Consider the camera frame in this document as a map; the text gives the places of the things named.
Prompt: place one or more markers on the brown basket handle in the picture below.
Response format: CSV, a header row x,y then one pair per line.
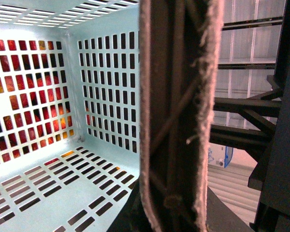
x,y
179,49

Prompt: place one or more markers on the light blue plastic basket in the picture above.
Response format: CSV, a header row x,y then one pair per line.
x,y
69,113

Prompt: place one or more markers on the white chest freezer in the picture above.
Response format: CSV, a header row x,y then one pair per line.
x,y
220,155

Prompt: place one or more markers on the black metal shelf frame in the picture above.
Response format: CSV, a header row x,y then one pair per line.
x,y
252,103

